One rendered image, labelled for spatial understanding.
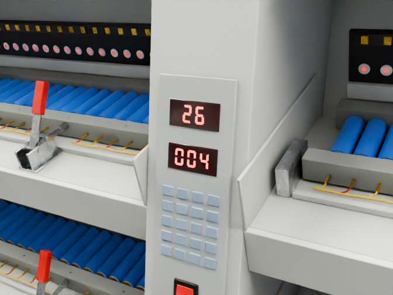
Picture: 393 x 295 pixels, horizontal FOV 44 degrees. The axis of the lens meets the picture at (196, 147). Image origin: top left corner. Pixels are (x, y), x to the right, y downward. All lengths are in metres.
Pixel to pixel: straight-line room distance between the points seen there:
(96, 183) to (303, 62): 0.23
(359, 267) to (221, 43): 0.19
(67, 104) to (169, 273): 0.27
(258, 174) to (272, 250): 0.06
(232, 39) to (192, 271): 0.19
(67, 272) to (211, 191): 0.29
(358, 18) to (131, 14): 0.30
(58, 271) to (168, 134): 0.30
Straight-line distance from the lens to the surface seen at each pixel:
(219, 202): 0.39
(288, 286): 0.54
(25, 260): 0.68
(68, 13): 0.75
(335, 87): 0.55
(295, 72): 0.45
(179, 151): 0.40
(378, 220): 0.40
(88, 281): 0.61
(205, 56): 0.38
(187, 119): 0.39
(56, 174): 0.52
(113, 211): 0.47
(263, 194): 0.41
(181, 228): 0.41
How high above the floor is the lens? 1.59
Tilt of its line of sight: 12 degrees down
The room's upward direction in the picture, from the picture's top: 3 degrees clockwise
